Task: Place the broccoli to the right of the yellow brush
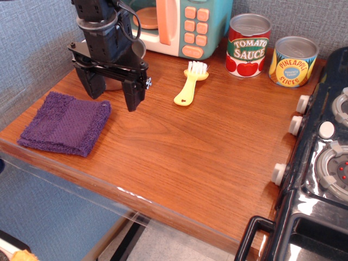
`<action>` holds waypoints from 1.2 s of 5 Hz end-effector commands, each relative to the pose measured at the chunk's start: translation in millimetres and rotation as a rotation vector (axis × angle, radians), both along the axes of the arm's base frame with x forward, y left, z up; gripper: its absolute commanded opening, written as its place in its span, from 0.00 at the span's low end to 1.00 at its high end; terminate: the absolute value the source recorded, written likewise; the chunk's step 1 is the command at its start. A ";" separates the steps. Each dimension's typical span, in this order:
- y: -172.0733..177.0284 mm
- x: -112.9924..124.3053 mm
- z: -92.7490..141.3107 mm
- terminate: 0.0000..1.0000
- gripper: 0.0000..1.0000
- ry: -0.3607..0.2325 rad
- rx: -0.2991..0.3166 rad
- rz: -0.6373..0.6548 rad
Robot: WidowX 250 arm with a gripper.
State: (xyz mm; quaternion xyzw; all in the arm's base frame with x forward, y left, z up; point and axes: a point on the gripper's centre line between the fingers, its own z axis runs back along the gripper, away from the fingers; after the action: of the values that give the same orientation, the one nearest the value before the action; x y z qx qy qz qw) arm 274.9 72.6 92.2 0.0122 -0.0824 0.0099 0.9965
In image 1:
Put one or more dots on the teal toy microwave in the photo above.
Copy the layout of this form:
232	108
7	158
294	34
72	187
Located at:
186	29

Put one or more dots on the purple folded cloth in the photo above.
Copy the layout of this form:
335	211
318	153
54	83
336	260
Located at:
64	124

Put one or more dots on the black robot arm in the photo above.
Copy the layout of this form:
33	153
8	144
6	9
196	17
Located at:
103	14

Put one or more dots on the grey stove knob near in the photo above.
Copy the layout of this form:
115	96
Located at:
278	173

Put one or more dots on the grey stove knob middle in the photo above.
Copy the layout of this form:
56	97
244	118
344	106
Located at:
295	125

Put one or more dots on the orange object at corner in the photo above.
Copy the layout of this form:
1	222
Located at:
23	255

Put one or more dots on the pineapple slices can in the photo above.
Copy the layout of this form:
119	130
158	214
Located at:
293	60

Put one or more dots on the grey stove knob far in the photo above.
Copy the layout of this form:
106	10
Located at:
302	104

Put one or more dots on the grey near stove burner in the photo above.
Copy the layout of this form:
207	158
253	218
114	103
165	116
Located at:
331	169

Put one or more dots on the black stove oven handle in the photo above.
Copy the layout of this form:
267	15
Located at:
256	223

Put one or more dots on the tomato sauce can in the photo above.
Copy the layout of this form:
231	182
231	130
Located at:
248	41

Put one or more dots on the grey far stove burner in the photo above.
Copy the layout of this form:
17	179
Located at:
339	115

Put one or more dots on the orange microwave plate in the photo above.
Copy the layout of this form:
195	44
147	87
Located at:
147	17

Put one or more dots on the white round stove button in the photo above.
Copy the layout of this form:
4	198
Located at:
326	130

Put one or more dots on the grey stove burner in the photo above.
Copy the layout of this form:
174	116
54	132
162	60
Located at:
339	115
331	169

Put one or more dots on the black toy stove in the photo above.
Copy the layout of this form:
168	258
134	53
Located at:
311	223

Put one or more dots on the yellow toy brush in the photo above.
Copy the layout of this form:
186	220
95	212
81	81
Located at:
196	71

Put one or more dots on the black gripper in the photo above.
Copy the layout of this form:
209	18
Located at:
109	53

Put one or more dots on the grey stove knob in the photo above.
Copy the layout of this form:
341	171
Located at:
295	125
302	104
278	173

